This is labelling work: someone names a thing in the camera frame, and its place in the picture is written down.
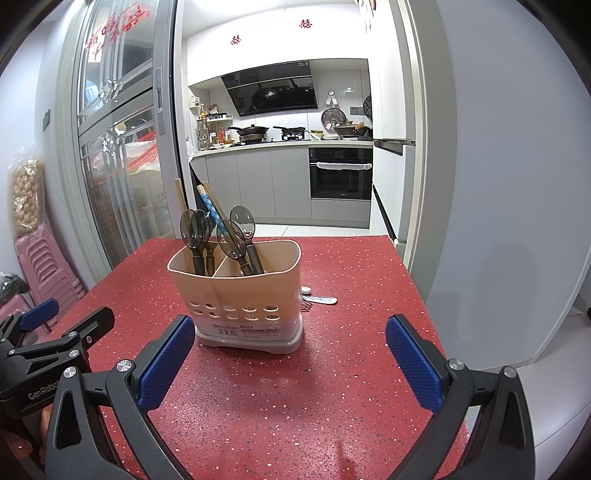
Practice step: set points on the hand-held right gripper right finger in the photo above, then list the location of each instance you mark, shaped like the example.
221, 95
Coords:
413, 360

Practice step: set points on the clear bag of nuts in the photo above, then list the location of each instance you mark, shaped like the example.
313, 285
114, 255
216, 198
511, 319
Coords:
27, 194

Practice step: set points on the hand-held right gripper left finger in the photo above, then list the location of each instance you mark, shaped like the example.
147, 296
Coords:
166, 360

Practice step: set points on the plain wooden chopstick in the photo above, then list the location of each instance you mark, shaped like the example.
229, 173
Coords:
180, 194

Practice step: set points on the person's left hand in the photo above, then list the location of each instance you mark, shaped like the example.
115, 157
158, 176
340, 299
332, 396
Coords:
18, 445

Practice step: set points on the white plastic bag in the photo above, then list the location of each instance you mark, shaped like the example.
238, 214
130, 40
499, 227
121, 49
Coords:
191, 151

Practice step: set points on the black round fan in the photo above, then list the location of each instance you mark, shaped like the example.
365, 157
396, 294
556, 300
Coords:
368, 107

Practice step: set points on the yellow patterned chopstick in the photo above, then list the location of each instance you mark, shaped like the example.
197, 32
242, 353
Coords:
214, 196

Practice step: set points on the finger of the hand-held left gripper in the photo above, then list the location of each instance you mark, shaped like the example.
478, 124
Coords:
92, 325
39, 314

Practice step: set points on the metal utensil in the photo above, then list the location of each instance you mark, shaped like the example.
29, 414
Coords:
321, 301

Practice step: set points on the black built-in oven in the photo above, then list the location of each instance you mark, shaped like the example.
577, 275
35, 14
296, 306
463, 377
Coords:
341, 175

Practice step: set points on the black trash bag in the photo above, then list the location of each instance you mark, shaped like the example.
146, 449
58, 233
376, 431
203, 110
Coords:
196, 194

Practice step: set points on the black frying pan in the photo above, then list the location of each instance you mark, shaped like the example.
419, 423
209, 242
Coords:
291, 133

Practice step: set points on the black plastic bag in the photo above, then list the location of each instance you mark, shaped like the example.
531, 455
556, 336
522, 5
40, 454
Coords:
11, 282

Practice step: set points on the condiment rack with bottles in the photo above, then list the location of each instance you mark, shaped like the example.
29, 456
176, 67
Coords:
214, 131

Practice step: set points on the single pink stool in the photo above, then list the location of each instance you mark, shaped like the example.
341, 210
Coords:
9, 304

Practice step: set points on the black wok with lid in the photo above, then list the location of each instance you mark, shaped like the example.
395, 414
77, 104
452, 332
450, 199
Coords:
251, 131

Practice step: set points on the grey kitchen cabinets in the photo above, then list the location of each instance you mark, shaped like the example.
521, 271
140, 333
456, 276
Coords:
258, 180

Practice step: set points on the stack of pink stools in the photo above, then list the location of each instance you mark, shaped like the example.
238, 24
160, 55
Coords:
46, 272

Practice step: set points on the beige cutlery holder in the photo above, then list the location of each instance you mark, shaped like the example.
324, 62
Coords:
231, 286

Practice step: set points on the glass sliding door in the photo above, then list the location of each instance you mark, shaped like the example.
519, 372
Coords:
124, 161

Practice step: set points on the blue patterned chopstick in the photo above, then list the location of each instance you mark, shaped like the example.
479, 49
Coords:
207, 203

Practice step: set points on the black range hood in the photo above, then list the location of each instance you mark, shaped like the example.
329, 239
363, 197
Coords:
272, 90

